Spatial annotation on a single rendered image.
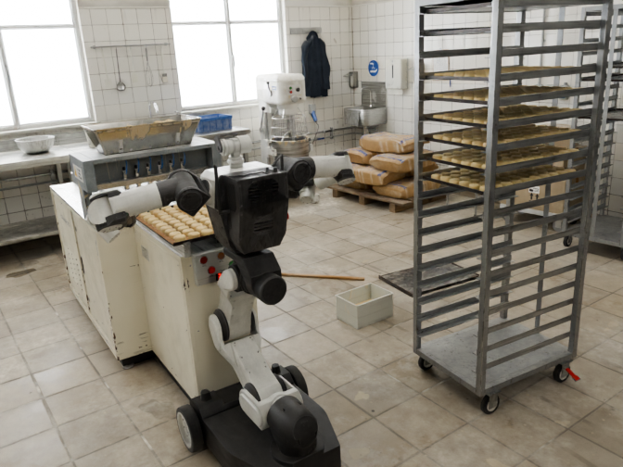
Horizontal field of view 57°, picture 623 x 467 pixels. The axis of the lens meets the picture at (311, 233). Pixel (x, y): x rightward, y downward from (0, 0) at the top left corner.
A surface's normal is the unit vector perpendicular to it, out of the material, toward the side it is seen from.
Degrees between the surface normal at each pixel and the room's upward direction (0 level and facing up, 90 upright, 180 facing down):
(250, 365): 33
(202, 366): 90
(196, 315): 90
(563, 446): 0
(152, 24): 90
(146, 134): 115
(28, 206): 90
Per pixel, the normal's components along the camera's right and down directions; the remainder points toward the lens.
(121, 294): 0.55, 0.23
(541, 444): -0.05, -0.95
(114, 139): 0.51, 0.61
